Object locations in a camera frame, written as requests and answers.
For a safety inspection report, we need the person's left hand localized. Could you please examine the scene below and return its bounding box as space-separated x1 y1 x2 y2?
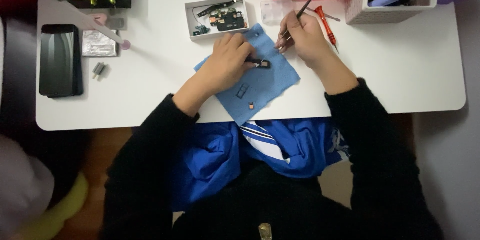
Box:
198 33 259 96

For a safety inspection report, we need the person's right hand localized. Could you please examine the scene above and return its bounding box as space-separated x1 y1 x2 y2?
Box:
275 11 339 72

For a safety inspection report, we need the small black phone component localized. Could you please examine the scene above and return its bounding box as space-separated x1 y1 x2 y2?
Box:
246 57 271 69

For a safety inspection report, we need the clear plastic screw case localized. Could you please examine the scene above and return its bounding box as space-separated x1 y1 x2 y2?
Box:
260 0 294 24

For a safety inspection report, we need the grey metal pry tool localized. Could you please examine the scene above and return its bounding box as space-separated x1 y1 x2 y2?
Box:
305 7 341 22

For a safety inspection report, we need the blue cleaning cloth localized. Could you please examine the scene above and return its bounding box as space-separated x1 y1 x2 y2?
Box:
194 23 301 126

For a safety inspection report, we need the black green circuit board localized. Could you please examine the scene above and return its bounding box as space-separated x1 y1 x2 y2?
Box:
209 7 247 33

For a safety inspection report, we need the long black flex strip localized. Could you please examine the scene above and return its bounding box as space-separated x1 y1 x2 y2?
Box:
197 0 238 18

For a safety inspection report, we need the white cardboard parts box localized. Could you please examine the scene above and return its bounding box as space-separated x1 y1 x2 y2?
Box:
184 0 250 42

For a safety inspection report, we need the blue white striped jacket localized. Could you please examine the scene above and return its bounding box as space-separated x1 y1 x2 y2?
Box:
170 118 352 211

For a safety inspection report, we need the small grey card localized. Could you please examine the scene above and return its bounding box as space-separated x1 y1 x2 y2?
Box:
106 17 128 31

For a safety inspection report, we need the small pink pick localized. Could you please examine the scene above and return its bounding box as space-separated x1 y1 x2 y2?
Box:
90 13 109 27

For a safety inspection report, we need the silver foil sheet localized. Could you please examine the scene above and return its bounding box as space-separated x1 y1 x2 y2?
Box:
81 29 119 58

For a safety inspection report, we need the small grey vibration motor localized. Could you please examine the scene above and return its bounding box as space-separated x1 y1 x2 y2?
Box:
92 61 108 80

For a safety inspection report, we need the gold metal buckle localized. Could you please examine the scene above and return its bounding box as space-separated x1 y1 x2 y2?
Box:
258 223 273 240

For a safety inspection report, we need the black smartphone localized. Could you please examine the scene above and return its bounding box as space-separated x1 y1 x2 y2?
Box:
38 24 84 99

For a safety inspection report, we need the yellow cushion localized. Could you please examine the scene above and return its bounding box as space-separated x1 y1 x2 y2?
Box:
20 172 89 240

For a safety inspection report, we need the grey white fabric heap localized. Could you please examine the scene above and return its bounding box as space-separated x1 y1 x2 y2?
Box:
0 134 56 235

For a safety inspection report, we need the orange handled screwdriver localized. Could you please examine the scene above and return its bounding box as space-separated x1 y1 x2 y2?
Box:
314 5 340 53

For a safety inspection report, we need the black card tray frame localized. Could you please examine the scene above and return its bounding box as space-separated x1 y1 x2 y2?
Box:
235 83 250 99

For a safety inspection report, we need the white long handled brush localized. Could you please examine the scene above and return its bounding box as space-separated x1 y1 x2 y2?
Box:
41 0 131 51

